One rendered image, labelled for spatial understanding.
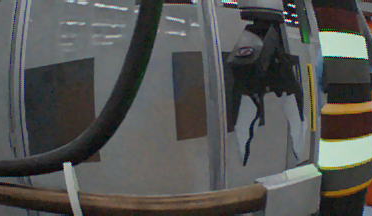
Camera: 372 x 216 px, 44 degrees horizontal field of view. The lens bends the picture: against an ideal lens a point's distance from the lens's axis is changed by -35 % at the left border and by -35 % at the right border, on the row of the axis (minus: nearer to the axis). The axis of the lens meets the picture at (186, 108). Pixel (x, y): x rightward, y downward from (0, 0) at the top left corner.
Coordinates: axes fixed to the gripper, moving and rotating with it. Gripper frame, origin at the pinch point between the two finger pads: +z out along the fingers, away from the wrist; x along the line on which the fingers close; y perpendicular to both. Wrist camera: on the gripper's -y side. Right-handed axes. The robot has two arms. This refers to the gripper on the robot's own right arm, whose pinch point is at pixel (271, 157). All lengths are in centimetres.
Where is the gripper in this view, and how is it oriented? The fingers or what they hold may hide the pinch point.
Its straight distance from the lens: 82.9
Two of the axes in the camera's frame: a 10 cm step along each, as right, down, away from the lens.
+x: -8.8, 0.3, 4.8
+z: 0.6, 10.0, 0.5
